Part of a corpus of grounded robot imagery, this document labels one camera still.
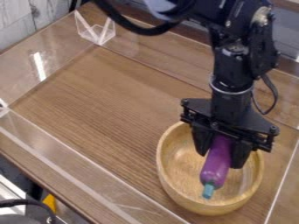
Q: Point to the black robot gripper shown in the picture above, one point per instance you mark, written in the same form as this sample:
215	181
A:
227	115

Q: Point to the purple toy eggplant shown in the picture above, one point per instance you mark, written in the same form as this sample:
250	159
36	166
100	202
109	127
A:
215	169

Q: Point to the clear acrylic corner bracket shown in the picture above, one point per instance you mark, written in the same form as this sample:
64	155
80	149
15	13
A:
99	34

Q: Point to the brown wooden bowl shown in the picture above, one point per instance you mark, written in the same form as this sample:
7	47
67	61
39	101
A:
179	168

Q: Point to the clear acrylic tray wall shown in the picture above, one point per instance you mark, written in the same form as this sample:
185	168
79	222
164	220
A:
89	189

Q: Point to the yellow black device corner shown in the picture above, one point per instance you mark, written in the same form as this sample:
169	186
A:
57	207

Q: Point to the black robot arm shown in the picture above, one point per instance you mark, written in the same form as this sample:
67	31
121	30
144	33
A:
240	27

